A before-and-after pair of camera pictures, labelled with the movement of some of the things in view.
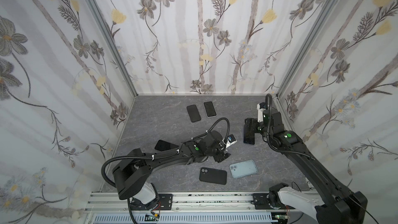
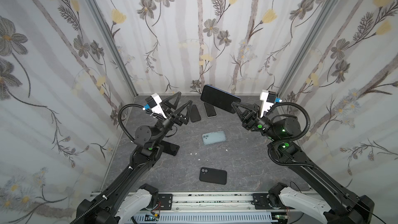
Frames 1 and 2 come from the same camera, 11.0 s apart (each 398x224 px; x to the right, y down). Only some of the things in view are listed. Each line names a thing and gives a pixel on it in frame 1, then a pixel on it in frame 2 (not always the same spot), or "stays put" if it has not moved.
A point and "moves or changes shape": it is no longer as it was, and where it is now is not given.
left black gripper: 221,156 -> 173,119
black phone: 162,145 stays put
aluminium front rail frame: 99,201 stays put
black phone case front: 213,176 stays put
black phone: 194,113 stays put
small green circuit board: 150,218 stays put
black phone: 249,135 -> 218,98
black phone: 210,109 stays put
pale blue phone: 243,168 moves or changes shape
